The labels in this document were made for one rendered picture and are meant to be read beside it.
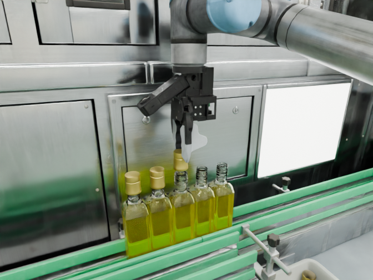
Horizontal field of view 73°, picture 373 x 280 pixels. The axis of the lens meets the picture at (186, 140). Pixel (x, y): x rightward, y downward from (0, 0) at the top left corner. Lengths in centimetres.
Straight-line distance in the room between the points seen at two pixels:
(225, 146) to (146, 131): 27
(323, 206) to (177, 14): 75
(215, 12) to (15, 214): 66
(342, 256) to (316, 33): 82
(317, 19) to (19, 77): 57
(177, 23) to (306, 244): 78
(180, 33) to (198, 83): 11
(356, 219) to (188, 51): 87
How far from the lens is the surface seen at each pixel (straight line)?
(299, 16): 49
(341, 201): 104
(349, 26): 45
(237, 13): 43
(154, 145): 71
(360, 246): 118
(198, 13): 47
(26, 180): 75
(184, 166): 59
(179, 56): 52
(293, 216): 88
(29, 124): 69
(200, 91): 56
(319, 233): 100
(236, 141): 83
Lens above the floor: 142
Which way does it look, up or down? 19 degrees down
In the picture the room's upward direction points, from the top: straight up
